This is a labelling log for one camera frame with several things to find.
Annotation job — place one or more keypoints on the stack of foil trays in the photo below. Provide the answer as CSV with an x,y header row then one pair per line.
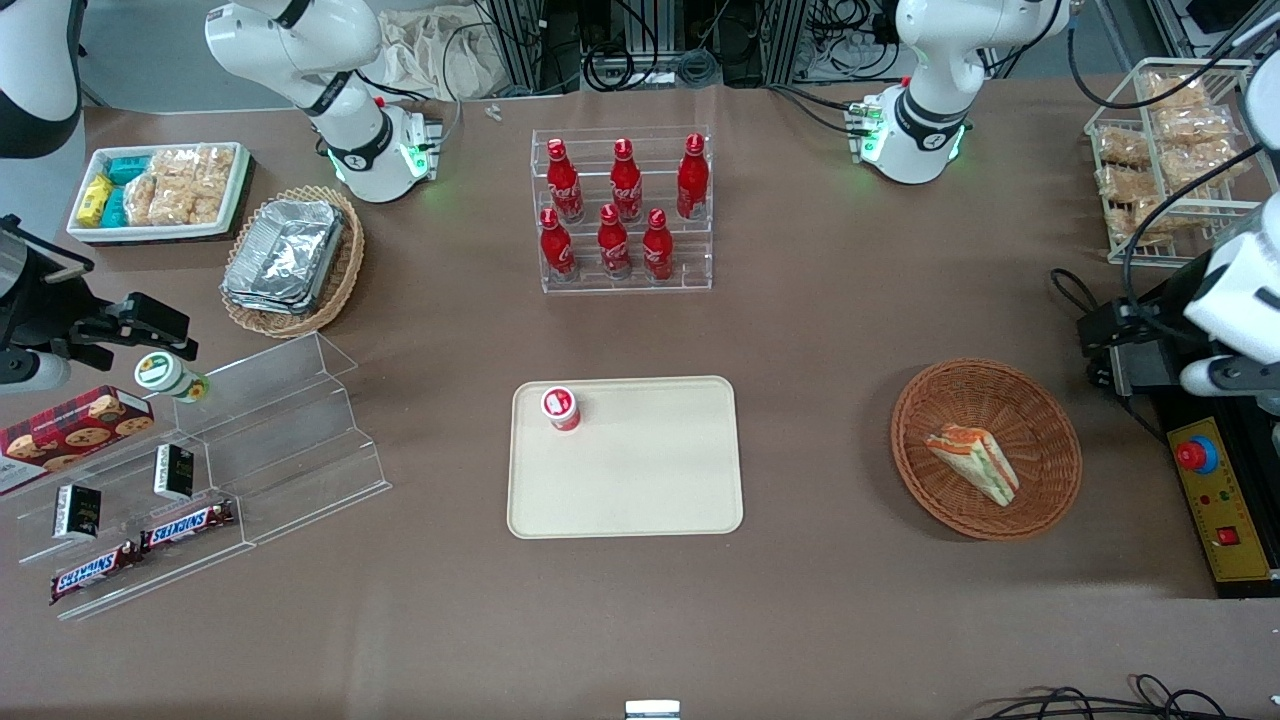
x,y
285,255

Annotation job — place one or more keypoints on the clear rice cracker pack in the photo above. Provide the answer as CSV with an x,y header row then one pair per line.
x,y
140,200
214,185
174,164
172,204

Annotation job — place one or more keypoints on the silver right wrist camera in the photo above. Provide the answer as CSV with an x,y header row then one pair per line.
x,y
40,371

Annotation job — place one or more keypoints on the bagged fried snack pack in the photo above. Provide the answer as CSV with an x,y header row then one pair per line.
x,y
1150,218
1125,185
1175,92
1195,126
1190,165
1122,147

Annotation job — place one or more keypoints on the beige plastic tray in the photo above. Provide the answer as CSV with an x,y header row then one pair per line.
x,y
650,480

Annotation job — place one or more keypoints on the oval light wicker basket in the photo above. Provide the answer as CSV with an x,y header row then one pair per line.
x,y
345,270

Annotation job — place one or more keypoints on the red tartan cookie box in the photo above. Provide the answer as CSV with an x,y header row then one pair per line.
x,y
70,430

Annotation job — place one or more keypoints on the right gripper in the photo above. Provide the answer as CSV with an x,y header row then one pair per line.
x,y
30,305

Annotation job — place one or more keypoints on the round brown wicker basket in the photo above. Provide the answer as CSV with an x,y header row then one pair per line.
x,y
1040,430

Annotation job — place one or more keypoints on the black countertop appliance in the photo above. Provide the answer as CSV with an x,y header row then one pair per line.
x,y
1175,360

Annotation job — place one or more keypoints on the clear acrylic bottle rack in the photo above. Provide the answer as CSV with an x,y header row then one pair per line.
x,y
625,285

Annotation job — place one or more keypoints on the clear acrylic stepped shelf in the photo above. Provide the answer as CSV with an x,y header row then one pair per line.
x,y
300,440

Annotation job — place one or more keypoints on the red white lidded cup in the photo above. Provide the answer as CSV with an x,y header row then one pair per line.
x,y
561,408

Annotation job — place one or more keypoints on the yellow snack pack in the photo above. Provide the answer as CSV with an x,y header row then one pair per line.
x,y
94,200

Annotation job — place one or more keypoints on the triangle sandwich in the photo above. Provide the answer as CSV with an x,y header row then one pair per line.
x,y
975,462

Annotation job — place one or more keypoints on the Snickers chocolate bar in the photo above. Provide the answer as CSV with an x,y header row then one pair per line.
x,y
95,573
188,526

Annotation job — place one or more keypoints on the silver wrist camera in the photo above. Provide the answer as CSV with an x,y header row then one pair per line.
x,y
1230,375
40,371

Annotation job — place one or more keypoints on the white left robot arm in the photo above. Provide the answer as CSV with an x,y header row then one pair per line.
x,y
925,110

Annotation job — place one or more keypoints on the small white edge bracket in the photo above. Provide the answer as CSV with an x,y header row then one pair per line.
x,y
652,709

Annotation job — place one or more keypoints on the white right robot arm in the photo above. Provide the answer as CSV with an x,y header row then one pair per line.
x,y
352,130

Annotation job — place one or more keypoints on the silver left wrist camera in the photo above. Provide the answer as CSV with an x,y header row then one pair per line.
x,y
1230,375

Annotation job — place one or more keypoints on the green white lidded cup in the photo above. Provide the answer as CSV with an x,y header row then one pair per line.
x,y
165,375

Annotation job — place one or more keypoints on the beige cloth bag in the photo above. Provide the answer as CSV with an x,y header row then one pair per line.
x,y
430,55

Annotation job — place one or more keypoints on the white rectangular snack tray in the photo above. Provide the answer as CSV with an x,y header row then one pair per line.
x,y
160,232

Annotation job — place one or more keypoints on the red cola bottle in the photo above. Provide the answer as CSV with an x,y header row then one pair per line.
x,y
657,248
614,246
626,185
692,180
557,248
564,185

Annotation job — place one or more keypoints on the small black chocolate box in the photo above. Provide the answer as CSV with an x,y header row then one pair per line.
x,y
76,512
174,472

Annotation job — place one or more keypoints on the teal snack pack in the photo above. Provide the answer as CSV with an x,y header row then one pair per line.
x,y
128,170
114,208

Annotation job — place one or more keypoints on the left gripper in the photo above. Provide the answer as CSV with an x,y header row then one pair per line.
x,y
1150,333

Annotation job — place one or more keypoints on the yellow black emergency stop box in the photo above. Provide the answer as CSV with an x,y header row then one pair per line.
x,y
1220,500

